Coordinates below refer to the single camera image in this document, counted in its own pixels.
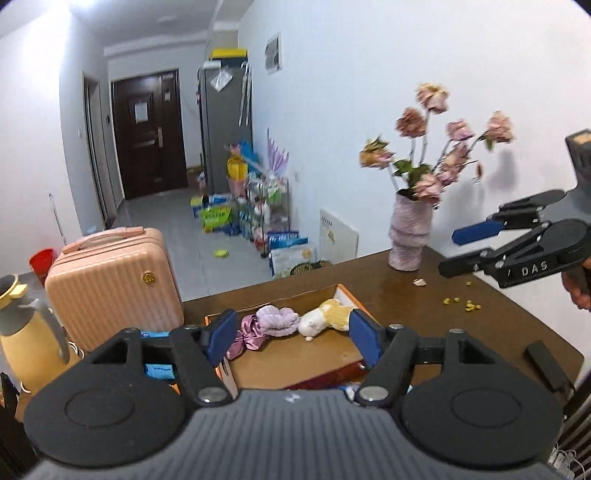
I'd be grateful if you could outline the person's right hand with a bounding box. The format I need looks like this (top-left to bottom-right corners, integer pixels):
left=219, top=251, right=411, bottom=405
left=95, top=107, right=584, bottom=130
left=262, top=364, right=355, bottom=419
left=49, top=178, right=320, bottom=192
left=561, top=259, right=591, bottom=311

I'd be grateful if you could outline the pink satin scrunchie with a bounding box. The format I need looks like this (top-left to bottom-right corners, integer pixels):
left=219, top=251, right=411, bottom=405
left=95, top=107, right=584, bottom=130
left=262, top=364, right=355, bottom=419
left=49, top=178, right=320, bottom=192
left=225, top=314, right=267, bottom=361

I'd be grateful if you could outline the blue tissue pack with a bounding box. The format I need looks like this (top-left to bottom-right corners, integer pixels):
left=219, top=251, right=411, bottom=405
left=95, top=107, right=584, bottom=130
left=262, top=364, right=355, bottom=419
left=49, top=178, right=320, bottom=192
left=140, top=331, right=175, bottom=383

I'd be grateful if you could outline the white yellow plush toy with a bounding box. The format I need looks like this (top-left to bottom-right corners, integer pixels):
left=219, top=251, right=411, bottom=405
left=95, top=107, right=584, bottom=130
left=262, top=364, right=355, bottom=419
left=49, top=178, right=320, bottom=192
left=297, top=299, right=355, bottom=342

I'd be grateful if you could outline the pink suitcase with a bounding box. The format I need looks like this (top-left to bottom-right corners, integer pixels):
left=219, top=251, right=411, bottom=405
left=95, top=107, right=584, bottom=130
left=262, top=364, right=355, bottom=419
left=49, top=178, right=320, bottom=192
left=45, top=226, right=184, bottom=351

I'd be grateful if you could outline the dried pink flower bouquet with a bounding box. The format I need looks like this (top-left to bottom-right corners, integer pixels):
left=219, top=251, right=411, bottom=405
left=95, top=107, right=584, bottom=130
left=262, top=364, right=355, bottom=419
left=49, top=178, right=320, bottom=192
left=358, top=82, right=516, bottom=206

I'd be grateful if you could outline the pink knitted vase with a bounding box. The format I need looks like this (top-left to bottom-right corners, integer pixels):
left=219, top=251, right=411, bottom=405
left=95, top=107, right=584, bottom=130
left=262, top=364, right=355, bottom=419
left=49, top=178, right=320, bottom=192
left=389, top=189, right=434, bottom=272

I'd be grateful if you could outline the yellow thermos jug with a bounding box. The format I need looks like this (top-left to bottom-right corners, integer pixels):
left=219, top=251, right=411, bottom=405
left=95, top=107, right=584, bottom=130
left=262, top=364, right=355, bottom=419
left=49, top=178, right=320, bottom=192
left=1, top=275, right=80, bottom=395

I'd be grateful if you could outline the red bucket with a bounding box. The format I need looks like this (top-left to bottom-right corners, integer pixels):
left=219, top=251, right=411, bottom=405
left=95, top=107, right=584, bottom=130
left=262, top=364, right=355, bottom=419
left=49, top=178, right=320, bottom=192
left=29, top=248, right=57, bottom=286

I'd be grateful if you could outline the dark brown entrance door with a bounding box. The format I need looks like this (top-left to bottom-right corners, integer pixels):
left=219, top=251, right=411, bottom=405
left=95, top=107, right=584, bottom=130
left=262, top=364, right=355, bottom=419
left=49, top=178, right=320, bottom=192
left=111, top=70, right=187, bottom=200

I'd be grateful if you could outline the grey refrigerator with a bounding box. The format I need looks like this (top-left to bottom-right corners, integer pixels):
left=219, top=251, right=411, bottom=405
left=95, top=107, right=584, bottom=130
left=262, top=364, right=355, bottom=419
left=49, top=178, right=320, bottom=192
left=197, top=57, right=252, bottom=194

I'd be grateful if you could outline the yellow box on refrigerator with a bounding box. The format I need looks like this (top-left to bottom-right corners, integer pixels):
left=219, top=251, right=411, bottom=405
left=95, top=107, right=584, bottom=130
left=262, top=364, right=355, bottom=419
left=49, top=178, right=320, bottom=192
left=209, top=48, right=249, bottom=60

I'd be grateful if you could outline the wire storage rack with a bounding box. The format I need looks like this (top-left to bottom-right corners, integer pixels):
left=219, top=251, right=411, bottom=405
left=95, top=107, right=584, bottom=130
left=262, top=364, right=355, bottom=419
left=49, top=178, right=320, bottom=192
left=246, top=174, right=290, bottom=258

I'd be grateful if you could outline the white wall electrical box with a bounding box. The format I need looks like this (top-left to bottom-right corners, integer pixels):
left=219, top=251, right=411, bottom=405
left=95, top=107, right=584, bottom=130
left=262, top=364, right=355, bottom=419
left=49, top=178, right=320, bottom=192
left=264, top=33, right=283, bottom=74

